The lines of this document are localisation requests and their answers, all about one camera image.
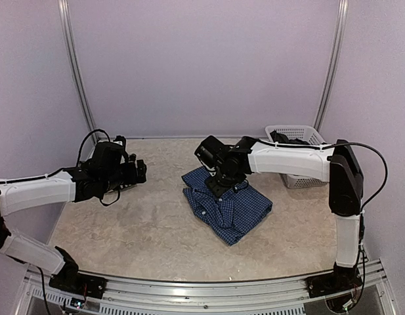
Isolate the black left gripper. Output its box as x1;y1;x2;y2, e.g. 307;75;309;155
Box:
102;159;146;194

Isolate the blue checked long sleeve shirt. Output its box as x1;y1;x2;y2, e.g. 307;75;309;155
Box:
182;167;273;246

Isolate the white plastic laundry basket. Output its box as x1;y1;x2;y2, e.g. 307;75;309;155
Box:
265;125;327;189

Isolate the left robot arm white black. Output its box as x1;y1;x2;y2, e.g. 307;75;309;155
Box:
0;137;147;292

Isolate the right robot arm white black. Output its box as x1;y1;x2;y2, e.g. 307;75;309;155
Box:
194;136;364;291

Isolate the dark striped shirt in basket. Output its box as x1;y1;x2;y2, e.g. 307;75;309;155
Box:
269;131;310;146

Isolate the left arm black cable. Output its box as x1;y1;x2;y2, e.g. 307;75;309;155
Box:
76;129;111;165

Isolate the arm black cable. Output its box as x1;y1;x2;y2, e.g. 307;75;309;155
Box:
76;129;111;165
339;141;389;211

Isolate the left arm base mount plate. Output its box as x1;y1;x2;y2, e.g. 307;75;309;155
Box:
49;272;107;299

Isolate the front aluminium rail frame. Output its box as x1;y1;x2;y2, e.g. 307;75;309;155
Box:
14;259;399;314

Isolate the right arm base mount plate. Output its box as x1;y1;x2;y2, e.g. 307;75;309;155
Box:
305;272;362;299

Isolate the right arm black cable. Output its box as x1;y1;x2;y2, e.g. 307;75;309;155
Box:
339;141;389;211

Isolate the left aluminium frame post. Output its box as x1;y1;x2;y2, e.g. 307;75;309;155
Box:
58;0;96;132

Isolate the aluminium frame post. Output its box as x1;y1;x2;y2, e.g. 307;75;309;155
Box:
313;0;349;131
58;0;96;132

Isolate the right aluminium frame post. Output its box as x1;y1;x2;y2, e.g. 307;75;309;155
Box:
313;0;349;131

